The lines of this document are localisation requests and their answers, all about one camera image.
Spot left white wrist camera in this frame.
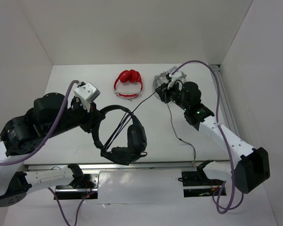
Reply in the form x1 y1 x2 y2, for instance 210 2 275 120
74 82 100 112

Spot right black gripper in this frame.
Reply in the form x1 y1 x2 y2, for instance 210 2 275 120
155 79 189 111

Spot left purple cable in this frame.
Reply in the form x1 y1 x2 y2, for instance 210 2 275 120
0 80 95 226

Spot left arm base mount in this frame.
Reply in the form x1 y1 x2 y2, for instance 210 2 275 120
54 163 100 200

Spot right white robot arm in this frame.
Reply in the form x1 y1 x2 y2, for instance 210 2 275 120
153 82 270 194

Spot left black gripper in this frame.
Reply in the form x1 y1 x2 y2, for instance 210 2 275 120
46 97 106 138

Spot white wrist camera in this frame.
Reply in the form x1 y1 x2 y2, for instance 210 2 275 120
166 67 186 89
74 82 100 112

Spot aluminium rail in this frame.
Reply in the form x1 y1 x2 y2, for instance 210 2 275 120
209 65 240 137
25 160 225 170

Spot red folded headphones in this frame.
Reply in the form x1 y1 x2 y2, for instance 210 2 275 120
113 69 143 100

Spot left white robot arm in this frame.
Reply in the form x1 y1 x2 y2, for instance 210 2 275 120
0 93 105 208

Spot grey white headphones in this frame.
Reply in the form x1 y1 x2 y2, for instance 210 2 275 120
152 71 186 91

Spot aluminium rail right side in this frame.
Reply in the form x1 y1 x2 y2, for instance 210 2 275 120
209 65 240 137

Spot black headset with microphone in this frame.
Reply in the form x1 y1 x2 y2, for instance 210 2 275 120
92 105 147 165

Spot aluminium rail front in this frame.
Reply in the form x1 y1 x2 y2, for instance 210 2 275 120
25 160 225 170

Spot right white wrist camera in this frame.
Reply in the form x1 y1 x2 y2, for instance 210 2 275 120
166 67 186 89

